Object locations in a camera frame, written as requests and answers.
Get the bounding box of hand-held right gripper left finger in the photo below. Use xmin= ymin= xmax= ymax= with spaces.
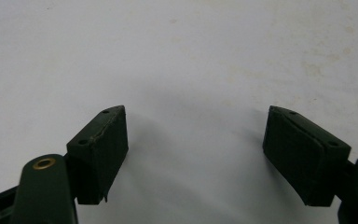
xmin=65 ymin=105 xmax=130 ymax=205

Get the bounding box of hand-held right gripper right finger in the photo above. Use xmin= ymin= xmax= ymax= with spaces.
xmin=262 ymin=105 xmax=352 ymax=207

